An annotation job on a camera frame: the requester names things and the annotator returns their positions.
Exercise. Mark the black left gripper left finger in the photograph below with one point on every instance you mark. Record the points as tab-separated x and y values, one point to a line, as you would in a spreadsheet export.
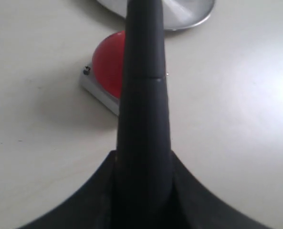
88	208

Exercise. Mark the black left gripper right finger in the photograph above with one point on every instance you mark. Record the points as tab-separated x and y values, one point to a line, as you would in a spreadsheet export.
201	209

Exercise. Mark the yellow black claw hammer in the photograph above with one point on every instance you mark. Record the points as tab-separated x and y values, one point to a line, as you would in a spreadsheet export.
143	170

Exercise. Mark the red dome push button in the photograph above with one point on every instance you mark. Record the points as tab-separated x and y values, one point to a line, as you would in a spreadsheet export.
102	77

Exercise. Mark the round silver metal plate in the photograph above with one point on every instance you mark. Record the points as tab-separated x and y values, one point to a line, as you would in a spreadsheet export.
168	15

